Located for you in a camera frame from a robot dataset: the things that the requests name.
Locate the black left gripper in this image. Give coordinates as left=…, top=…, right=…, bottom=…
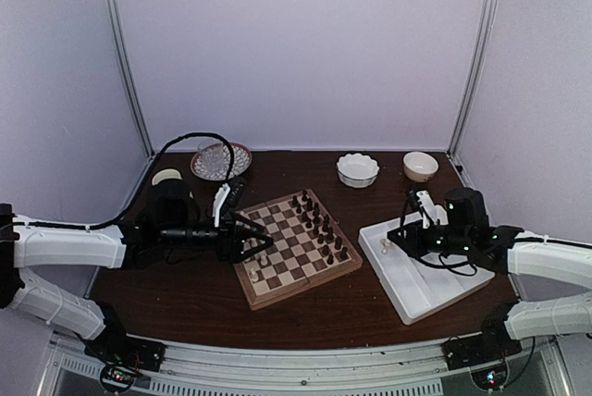
left=161, top=211, right=274, bottom=264

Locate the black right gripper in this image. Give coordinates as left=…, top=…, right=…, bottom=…
left=388, top=220, right=473, bottom=260

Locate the white chess queen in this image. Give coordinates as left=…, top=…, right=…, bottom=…
left=249, top=268, right=259, bottom=283

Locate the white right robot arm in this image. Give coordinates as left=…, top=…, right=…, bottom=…
left=387, top=187, right=591, bottom=361

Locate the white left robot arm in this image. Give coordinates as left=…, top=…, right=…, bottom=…
left=1, top=178, right=274, bottom=363

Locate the pile of white chess pieces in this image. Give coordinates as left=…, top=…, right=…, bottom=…
left=380, top=239, right=393, bottom=255

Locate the dark chess pieces row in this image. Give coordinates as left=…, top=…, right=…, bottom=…
left=287, top=190, right=346, bottom=256

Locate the wooden chess board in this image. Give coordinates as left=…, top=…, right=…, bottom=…
left=234, top=189, right=363, bottom=311

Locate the cream ceramic mug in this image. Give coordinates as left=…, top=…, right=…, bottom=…
left=151, top=168, right=182, bottom=186

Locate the white plastic divided tray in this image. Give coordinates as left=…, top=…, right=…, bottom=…
left=358, top=218, right=495, bottom=325

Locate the cream round bowl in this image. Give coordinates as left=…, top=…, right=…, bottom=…
left=402, top=151, right=439, bottom=183

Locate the clear drinking glass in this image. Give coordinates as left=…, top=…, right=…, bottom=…
left=198, top=139, right=225, bottom=173

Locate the patterned brown rim plate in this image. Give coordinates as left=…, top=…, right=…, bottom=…
left=190, top=143, right=253, bottom=181

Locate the white scalloped bowl black rim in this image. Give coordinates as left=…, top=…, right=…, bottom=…
left=336, top=153, right=380, bottom=189

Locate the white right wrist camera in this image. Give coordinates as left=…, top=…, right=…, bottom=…
left=406, top=187, right=448, bottom=229

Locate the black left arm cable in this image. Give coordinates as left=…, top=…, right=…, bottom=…
left=8, top=130, right=235, bottom=233

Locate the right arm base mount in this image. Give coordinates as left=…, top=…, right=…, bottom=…
left=441, top=302, right=537, bottom=394

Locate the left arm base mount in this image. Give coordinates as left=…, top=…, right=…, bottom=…
left=80, top=303, right=166, bottom=395

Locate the left aluminium frame post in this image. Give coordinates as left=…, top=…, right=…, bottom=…
left=105, top=0, right=154, bottom=157

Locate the aluminium frame post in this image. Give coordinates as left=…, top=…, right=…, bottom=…
left=447, top=0, right=499, bottom=159
left=105, top=0, right=154, bottom=157

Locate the right aluminium frame post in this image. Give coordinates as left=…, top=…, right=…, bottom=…
left=447, top=0, right=499, bottom=159

